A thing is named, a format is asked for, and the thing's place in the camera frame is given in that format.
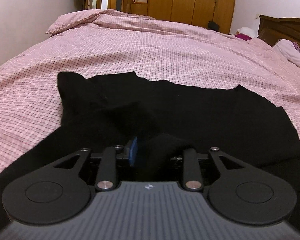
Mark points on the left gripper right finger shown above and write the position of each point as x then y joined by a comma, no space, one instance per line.
192,177

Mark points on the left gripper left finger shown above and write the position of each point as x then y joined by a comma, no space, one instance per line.
115,160

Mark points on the black garment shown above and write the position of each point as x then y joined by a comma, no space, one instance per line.
166,119

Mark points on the pink checkered bed cover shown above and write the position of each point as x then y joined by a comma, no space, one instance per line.
97,42

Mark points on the white purple items by bed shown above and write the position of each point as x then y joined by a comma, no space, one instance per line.
246,33

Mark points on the black bag by wardrobe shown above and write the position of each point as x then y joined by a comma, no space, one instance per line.
213,26

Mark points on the white pink pillow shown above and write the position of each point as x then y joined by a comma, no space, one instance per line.
290,50

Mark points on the wooden headboard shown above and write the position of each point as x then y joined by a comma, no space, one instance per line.
273,29

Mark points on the wooden wardrobe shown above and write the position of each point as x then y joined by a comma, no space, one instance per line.
194,12

